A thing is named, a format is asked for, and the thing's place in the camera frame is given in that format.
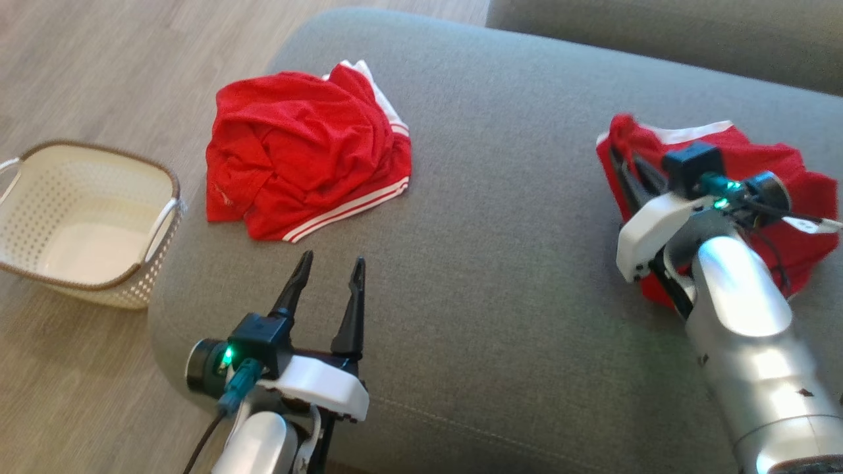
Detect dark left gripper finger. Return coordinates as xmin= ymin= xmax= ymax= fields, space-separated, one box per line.
xmin=331 ymin=257 xmax=367 ymax=357
xmin=269 ymin=250 xmax=314 ymax=323

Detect red garment with white stripes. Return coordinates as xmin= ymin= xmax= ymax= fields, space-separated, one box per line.
xmin=205 ymin=59 xmax=413 ymax=244

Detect red shorts with white waistband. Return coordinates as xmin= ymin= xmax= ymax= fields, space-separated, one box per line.
xmin=596 ymin=113 xmax=841 ymax=310

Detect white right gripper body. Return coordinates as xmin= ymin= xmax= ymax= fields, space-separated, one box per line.
xmin=617 ymin=193 xmax=716 ymax=283

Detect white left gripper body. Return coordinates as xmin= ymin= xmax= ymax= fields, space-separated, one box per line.
xmin=257 ymin=352 xmax=370 ymax=423

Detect cream perforated laundry basket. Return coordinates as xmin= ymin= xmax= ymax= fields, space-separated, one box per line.
xmin=0 ymin=140 xmax=188 ymax=311

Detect large grey sofa seat cushion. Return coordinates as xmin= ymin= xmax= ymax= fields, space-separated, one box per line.
xmin=486 ymin=0 xmax=843 ymax=97

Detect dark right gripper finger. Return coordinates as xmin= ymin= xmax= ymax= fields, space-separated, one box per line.
xmin=609 ymin=145 xmax=651 ymax=215
xmin=634 ymin=154 xmax=670 ymax=198

